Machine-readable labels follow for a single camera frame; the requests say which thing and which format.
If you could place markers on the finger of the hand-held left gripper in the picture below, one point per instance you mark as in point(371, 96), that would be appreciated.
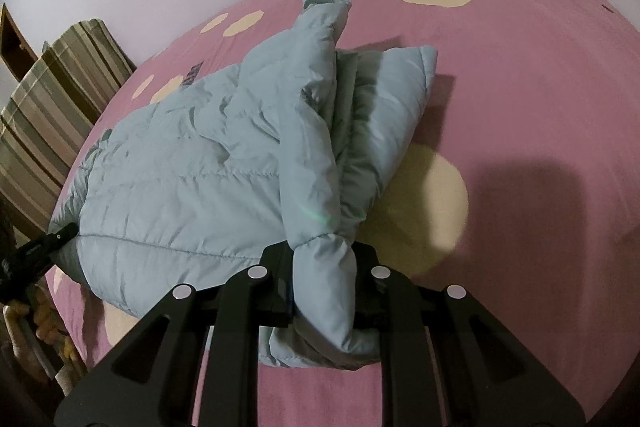
point(62, 237)

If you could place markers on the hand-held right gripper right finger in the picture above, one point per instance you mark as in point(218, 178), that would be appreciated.
point(450, 357)

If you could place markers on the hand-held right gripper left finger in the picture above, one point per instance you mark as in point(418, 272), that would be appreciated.
point(165, 357)

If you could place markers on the light blue puffer jacket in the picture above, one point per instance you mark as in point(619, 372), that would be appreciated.
point(200, 167)

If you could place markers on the person's left hand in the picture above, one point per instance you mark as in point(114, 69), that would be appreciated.
point(47, 322)

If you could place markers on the striped cushion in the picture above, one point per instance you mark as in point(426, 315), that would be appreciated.
point(55, 107)

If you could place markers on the pink dotted bed sheet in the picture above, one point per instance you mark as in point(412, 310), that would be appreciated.
point(525, 107)

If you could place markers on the brown wooden frame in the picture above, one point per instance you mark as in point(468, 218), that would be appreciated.
point(15, 47)

